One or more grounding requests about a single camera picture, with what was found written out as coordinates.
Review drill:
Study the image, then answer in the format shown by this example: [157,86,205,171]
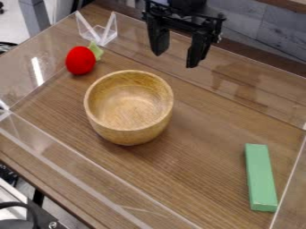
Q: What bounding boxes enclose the round wooden bowl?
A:
[84,70,175,146]

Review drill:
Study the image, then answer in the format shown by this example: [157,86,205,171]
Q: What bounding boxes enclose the green rectangular block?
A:
[244,143,278,212]

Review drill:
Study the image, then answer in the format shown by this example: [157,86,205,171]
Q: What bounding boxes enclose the black clamp with bolt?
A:
[28,200,68,229]

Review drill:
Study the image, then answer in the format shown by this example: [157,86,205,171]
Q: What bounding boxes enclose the black cable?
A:
[0,201,40,229]

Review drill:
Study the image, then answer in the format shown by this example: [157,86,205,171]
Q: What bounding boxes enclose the grey metal post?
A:
[17,0,50,37]

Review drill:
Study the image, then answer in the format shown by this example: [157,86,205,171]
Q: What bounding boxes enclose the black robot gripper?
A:
[143,0,225,68]

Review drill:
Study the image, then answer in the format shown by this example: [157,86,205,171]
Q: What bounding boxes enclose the clear acrylic tray walls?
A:
[0,16,306,229]

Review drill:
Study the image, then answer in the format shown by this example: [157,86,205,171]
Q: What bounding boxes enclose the red felt fruit green leaf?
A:
[64,42,104,75]

